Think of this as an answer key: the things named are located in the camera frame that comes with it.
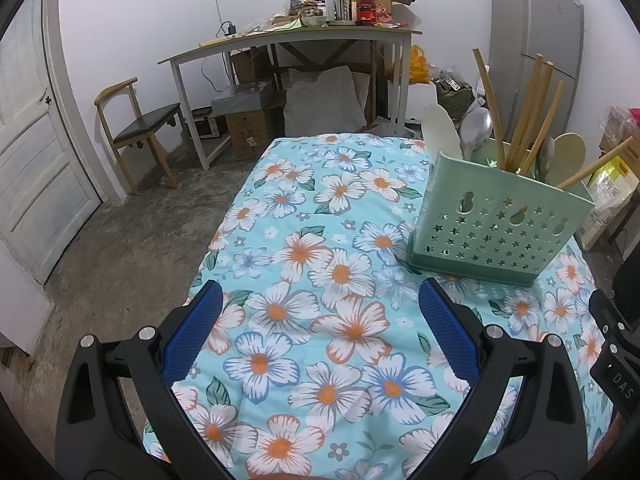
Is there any pile of plastic bags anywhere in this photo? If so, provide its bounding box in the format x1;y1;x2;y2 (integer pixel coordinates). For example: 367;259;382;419
600;105;640;154

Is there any yellow plastic bag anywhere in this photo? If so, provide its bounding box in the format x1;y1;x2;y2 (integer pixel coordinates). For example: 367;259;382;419
410;45;431;84

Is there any green bag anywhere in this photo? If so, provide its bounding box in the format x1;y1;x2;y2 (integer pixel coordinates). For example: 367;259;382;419
435;72;476;121

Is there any floral blue blanket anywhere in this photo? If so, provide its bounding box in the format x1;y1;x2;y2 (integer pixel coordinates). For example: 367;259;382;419
142;134;621;480

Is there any silver refrigerator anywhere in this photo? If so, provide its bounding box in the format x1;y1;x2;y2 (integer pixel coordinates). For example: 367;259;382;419
487;0;586;142

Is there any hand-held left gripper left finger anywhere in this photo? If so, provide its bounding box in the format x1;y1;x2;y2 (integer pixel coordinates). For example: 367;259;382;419
55;280;236;480

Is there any yellow and white rice bag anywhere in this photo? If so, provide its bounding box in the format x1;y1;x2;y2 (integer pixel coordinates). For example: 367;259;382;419
575;152;640;254

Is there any metal spoon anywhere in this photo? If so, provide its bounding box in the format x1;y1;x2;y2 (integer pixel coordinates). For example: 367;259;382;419
537;136;557;181
459;107;494;159

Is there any wooden chair with black seat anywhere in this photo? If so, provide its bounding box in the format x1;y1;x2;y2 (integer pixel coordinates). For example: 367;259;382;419
94;77;187;194

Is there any pink printed cardboard box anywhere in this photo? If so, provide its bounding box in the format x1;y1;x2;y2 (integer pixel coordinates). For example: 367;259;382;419
376;0;401;26

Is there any white-legged wooden table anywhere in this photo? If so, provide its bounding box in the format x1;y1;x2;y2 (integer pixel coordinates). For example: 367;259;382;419
157;25;424;171

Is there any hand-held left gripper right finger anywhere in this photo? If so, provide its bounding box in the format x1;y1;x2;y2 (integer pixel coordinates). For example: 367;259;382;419
400;277;588;480

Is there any small white appliance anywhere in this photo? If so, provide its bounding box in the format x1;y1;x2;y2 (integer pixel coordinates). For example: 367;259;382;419
189;107;231;141

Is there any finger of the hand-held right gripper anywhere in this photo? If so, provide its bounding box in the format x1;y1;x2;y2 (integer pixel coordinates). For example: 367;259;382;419
589;288;632;345

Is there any plastic-wrapped grey box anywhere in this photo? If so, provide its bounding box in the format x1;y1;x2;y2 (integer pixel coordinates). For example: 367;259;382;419
211;82;276;116

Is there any white panel door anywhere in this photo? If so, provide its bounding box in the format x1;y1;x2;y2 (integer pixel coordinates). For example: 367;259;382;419
0;0;104;287

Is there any green star-holed utensil holder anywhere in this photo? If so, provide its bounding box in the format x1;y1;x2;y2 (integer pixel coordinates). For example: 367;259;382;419
406;150;596;289

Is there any white sack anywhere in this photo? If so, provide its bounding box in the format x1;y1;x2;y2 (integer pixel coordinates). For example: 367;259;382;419
282;67;369;139

